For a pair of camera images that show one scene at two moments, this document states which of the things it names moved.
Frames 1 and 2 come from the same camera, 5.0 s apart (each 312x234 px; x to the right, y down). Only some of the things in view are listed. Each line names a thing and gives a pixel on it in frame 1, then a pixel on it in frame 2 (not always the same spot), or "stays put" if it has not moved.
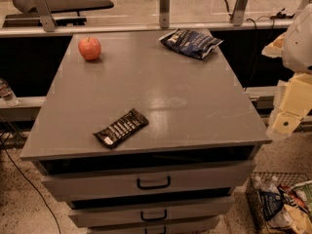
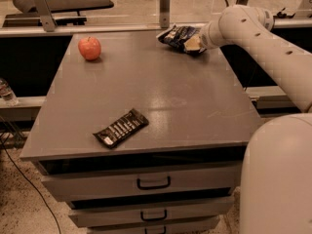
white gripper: (299, 46) -> (205, 40)
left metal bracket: (47, 17) stays put
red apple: (90, 48) stays put
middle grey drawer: (91, 214) stays put
